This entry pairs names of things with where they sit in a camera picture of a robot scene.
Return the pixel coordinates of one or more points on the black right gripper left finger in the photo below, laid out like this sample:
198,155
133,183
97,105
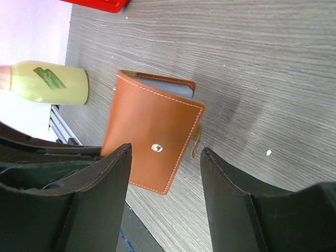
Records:
66,205

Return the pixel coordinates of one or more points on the green squeeze bottle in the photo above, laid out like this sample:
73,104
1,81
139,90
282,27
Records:
45,82

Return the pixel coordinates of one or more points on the red plastic shopping basket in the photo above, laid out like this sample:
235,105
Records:
110,6

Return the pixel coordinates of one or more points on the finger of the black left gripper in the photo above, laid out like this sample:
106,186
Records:
28,161

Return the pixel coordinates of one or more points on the white cable duct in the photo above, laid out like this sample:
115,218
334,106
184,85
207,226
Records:
58,125

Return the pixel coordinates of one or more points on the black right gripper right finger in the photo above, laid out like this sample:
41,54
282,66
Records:
247,214

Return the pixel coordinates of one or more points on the brown leather card holder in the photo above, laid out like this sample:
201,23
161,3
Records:
159,117

